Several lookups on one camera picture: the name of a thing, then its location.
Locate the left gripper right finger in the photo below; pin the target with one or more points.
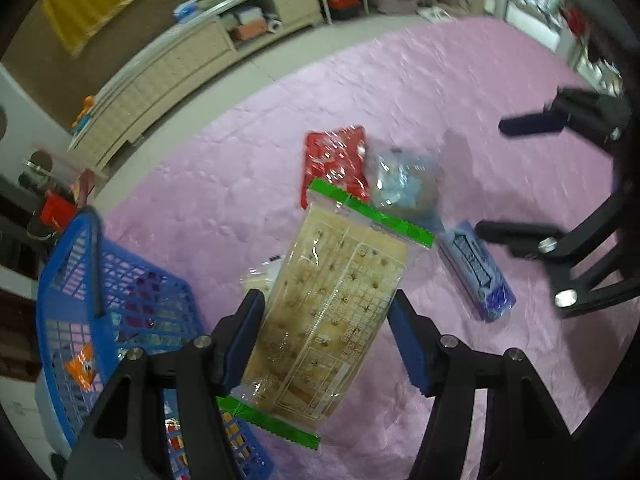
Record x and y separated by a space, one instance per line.
525 435

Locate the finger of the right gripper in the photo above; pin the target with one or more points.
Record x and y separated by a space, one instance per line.
598 118
590 268

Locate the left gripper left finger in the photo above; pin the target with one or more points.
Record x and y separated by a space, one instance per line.
125 434

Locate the blue Doublemint gum pack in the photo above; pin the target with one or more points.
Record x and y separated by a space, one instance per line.
476 269

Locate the orange snack bar wrapper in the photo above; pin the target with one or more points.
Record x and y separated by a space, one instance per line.
82 368

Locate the green-edged cracker pack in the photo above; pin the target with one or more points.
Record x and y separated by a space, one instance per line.
323 311

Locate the small red snack packet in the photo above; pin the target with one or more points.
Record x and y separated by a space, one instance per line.
337 157

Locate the blue plastic basket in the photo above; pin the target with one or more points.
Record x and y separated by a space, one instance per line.
92 290

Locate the teal striped cookie bag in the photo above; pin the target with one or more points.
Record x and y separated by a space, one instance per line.
405 184

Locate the red shopping bag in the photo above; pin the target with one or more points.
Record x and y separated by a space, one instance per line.
56 212

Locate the plate of oranges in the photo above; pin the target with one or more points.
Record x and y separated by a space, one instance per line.
84 115

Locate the cream TV cabinet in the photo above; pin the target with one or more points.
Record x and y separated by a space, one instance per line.
177 63

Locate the blue tissue box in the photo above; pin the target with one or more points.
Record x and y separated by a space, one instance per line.
186 11

